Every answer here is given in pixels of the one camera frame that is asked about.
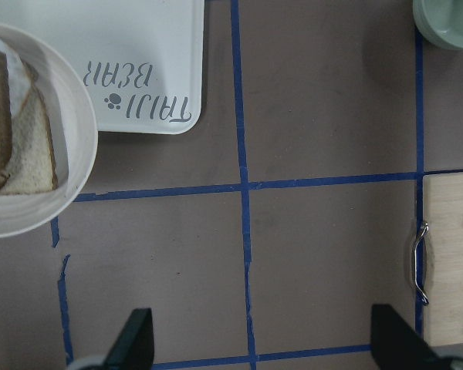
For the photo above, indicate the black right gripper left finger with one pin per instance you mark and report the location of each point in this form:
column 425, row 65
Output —
column 134, row 346

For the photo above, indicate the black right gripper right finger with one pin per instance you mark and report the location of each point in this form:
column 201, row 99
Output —
column 395, row 345

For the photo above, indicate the white round plate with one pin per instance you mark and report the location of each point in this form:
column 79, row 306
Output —
column 74, row 134

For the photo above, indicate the wooden cutting board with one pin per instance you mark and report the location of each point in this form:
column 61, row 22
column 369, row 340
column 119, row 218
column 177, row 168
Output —
column 436, row 257

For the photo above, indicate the cream bear tray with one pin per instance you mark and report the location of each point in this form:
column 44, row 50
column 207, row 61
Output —
column 141, row 61

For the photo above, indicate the fried egg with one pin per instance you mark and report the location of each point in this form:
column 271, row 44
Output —
column 19, row 79

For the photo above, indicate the light green bowl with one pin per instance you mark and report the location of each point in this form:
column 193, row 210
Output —
column 440, row 22

